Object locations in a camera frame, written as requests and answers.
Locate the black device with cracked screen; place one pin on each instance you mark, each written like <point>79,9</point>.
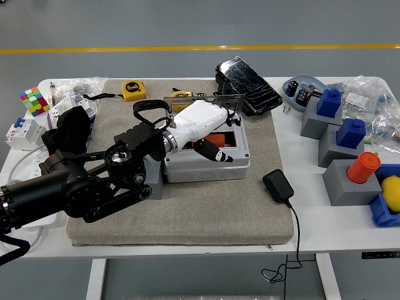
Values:
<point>247,81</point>

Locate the white blue circuit breaker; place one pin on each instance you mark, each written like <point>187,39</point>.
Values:
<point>22,134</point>

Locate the black table control panel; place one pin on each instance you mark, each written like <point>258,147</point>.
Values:
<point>379,254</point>

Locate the white table leg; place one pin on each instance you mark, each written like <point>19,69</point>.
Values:
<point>95,281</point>
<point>328,278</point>

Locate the grey plastic enclosure box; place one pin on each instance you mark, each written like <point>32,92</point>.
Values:
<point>203,175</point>

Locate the blue plastic bin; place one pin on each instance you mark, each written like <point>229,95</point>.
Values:
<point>379,212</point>

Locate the black power adapter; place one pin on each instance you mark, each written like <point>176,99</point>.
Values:
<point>276,186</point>

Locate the yellow tape measure silver face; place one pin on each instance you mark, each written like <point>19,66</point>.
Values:
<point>181,92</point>

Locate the blue-grey dish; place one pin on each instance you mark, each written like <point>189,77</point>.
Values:
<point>304,79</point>

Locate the black cloth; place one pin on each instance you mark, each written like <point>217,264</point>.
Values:
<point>68,125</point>

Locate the grey block holder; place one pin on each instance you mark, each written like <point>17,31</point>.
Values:
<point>328,147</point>
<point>343,190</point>
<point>312,125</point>

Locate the grey block with round hole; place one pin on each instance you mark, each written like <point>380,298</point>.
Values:
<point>156,181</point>

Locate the white power strip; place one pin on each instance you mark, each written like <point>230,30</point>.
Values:
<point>39,162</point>

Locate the grey-brown fabric mat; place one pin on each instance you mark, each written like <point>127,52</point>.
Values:
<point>187,218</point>

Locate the white purple packaging box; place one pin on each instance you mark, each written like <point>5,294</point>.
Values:
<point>62,104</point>

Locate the clear plastic bag of parts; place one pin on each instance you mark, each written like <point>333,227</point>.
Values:
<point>384,128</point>
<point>365,93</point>
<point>72,84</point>

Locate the colourful puzzle cube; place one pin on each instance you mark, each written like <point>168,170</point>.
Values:
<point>34,101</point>

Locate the yellow round fruit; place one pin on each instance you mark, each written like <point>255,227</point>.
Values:
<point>392,193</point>

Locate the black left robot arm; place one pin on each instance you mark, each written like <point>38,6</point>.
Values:
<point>93,187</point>

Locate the blue block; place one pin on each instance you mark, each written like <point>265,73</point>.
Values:
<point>328,103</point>
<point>350,134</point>

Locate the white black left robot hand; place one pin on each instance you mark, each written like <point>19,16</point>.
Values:
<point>200,120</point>

